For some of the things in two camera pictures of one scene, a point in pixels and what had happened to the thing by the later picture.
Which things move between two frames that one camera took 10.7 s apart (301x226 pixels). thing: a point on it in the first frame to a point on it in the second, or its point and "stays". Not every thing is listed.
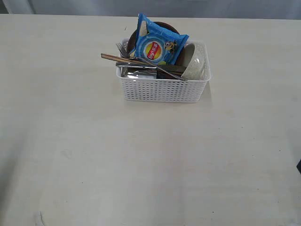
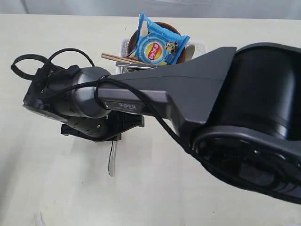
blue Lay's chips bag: (155, 44) stays
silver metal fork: (125, 53) to (113, 159)
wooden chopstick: (108, 57) stays
